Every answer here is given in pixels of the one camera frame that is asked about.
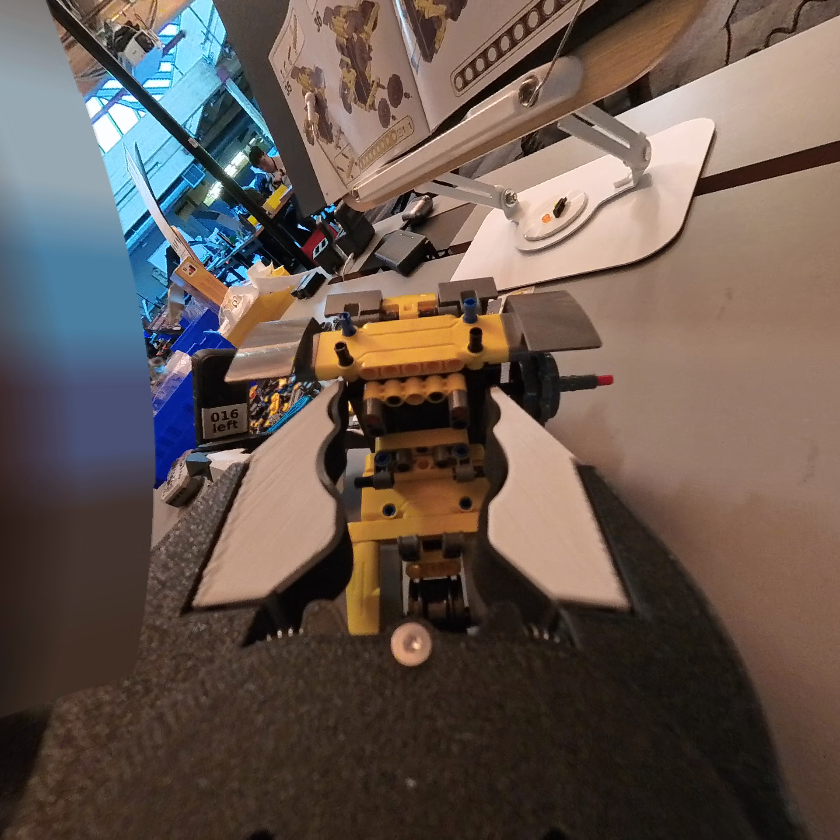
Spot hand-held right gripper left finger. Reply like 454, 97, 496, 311
189, 381, 353, 634

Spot black battery charger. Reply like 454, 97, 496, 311
301, 222, 343, 267
336, 200, 376, 258

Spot black metal beam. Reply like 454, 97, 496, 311
51, 0, 317, 271

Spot white book stand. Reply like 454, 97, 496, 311
348, 0, 716, 291

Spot yellow cardboard box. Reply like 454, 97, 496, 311
222, 264, 298, 345

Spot yellow grey brick vehicle model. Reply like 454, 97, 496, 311
225, 277, 616, 636

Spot blue storage bin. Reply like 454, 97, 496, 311
150, 315, 238, 488

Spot pile of small brick parts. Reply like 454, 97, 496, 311
249, 375, 326, 434

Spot black power bank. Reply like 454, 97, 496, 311
369, 230, 438, 277

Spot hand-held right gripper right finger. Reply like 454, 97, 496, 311
481, 387, 633, 636

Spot clear plastic bags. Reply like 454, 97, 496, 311
218, 258, 291, 315

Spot building instruction booklet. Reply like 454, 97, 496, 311
269, 0, 605, 198

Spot tall brown cardboard box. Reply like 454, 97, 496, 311
123, 141, 229, 308

